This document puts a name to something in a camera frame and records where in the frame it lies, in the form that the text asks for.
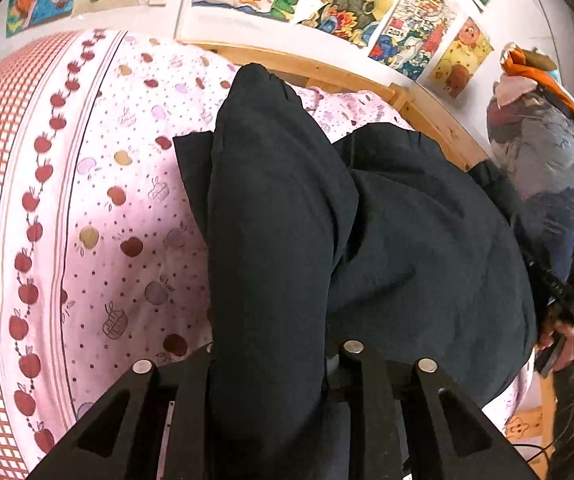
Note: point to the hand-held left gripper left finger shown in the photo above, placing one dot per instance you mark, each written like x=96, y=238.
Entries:
x=192, y=385

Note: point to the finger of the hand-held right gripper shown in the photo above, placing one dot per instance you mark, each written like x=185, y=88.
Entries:
x=549, y=285

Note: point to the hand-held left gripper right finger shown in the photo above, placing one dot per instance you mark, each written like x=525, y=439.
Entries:
x=362, y=390

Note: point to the black garment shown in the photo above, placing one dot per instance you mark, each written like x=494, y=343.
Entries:
x=277, y=260

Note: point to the person's right hand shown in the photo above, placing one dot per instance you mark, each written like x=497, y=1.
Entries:
x=564, y=332

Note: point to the clear storage bag orange trim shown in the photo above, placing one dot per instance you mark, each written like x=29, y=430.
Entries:
x=547, y=160

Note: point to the apple print pink duvet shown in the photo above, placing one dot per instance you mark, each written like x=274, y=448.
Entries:
x=117, y=210

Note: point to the yellow bears wall poster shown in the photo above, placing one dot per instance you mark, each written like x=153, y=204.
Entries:
x=459, y=62

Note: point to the red houses wall poster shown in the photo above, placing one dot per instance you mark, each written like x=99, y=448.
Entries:
x=412, y=30

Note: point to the wooden bed frame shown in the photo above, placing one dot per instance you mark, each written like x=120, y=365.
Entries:
x=287, y=62

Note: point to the dark animal wall poster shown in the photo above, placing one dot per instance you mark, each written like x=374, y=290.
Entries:
x=352, y=5

